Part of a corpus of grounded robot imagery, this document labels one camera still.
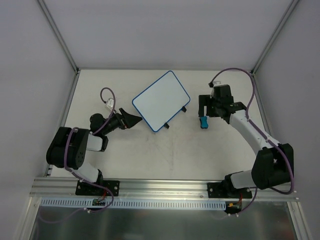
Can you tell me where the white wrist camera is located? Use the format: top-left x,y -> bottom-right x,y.
104,98 -> 115,112
208,80 -> 222,88

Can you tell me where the aluminium frame post right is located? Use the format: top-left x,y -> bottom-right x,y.
250,0 -> 300,76

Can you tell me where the blue bone-shaped eraser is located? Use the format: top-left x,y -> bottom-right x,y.
199,116 -> 209,129

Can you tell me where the aluminium mounting rail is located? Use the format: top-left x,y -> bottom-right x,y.
29,177 -> 300,204

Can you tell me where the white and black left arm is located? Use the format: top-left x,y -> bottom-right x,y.
46,108 -> 143,195

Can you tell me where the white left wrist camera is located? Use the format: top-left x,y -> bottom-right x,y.
104,98 -> 115,112

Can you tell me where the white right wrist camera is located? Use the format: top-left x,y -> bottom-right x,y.
208,80 -> 222,88

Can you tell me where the aluminium frame post left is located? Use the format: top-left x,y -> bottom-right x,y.
36,0 -> 79,74

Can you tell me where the white slotted cable duct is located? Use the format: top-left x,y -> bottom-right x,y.
40,197 -> 227,211

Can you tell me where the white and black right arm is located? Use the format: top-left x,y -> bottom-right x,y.
198,84 -> 294,198

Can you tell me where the blue-framed whiteboard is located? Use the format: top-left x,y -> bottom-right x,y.
132,70 -> 191,133

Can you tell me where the aluminium frame post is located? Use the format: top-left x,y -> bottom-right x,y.
250,0 -> 300,76
36,0 -> 79,74

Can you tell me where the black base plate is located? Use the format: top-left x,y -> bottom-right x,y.
75,180 -> 120,197
207,182 -> 253,199

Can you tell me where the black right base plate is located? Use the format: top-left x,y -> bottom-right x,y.
207,182 -> 253,199

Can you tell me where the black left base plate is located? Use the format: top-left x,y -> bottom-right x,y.
75,180 -> 120,197

